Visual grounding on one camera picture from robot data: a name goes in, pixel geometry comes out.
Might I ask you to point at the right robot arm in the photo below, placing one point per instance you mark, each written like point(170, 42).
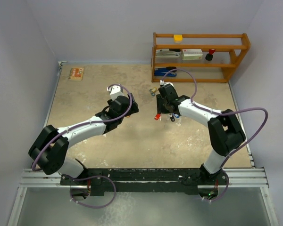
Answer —
point(225, 131)

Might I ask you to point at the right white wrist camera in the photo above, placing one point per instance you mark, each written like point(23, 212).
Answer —
point(163, 83)

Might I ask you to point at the red black stamp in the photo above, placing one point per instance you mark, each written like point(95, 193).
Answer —
point(209, 55)

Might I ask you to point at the white staples box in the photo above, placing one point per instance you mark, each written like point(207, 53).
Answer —
point(192, 54)

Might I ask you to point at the red key tag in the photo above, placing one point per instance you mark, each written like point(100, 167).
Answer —
point(157, 117)

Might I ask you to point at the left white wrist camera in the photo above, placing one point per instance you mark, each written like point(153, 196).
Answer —
point(115, 91)

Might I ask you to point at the aluminium frame rail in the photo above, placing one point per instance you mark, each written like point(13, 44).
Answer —
point(236, 177)

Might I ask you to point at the wooden shelf rack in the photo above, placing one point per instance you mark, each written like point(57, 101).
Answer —
point(221, 53)

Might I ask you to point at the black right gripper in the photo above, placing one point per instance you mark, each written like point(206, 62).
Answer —
point(160, 109)

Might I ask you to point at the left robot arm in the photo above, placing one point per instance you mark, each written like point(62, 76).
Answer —
point(50, 148)

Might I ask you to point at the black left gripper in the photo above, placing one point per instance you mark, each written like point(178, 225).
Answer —
point(133, 109)

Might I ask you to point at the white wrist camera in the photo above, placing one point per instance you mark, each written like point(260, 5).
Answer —
point(163, 83)
point(115, 91)

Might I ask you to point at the white stapler on shelf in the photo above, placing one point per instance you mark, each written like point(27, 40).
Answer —
point(168, 53)

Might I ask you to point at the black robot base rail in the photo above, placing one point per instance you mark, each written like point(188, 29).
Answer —
point(181, 180)

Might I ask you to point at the blue stapler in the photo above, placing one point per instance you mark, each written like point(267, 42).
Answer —
point(160, 72)

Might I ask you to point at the yellow box on shelf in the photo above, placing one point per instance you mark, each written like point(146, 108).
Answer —
point(178, 38)

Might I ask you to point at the orange spiral notebook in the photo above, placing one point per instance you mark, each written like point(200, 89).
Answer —
point(76, 74)

